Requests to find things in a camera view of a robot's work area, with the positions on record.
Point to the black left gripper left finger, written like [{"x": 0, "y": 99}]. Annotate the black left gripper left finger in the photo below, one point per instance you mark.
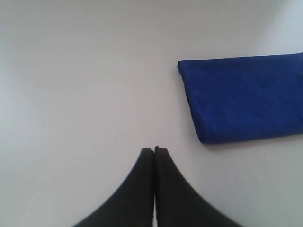
[{"x": 132, "y": 204}]

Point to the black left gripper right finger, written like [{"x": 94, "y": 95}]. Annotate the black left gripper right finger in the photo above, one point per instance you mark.
[{"x": 177, "y": 203}]

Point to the blue terry towel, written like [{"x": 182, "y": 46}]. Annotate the blue terry towel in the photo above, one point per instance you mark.
[{"x": 244, "y": 98}]

